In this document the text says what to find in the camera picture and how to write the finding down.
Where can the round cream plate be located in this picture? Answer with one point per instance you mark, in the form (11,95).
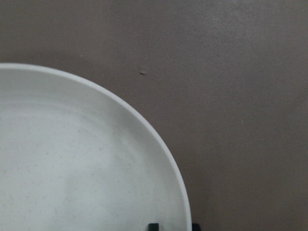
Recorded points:
(75,157)

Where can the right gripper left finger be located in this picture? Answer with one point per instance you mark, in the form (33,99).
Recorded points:
(153,227)

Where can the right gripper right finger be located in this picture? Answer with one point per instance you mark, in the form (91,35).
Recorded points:
(196,227)

